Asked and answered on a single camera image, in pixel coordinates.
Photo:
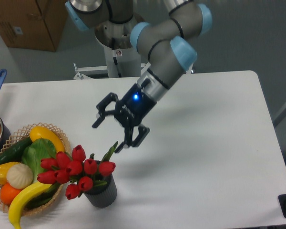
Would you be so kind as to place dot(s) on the yellow squash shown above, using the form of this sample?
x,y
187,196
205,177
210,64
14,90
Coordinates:
x,y
38,132

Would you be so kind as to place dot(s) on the green cucumber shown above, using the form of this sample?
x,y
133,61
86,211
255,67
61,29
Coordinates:
x,y
15,151

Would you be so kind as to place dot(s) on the yellow banana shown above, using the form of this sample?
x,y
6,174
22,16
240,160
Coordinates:
x,y
20,201

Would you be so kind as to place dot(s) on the brown cardboard box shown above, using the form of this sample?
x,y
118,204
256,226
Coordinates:
x,y
32,24

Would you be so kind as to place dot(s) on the woven wicker basket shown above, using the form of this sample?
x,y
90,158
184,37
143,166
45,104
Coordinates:
x,y
44,200

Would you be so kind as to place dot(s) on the orange fruit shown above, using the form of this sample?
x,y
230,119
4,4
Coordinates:
x,y
8,193

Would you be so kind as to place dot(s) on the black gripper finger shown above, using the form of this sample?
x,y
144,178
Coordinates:
x,y
101,107
143,131

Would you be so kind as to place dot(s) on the yellow bell pepper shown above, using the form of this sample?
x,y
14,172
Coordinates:
x,y
3,171

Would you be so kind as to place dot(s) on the red tulip bouquet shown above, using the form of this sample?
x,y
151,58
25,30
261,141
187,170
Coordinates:
x,y
69,169

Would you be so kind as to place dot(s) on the dark grey ribbed vase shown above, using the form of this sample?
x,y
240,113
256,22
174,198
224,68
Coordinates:
x,y
98,184

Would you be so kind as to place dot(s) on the white steamed bun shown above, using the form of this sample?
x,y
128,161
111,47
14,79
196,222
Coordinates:
x,y
19,176

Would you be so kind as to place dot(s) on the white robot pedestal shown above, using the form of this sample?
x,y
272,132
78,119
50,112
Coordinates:
x,y
126,38

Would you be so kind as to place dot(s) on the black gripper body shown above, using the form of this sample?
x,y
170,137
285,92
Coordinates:
x,y
133,107

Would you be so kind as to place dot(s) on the green lettuce leaf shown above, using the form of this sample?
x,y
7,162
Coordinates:
x,y
38,150

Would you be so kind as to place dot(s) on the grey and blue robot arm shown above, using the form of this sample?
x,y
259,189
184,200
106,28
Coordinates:
x,y
152,86

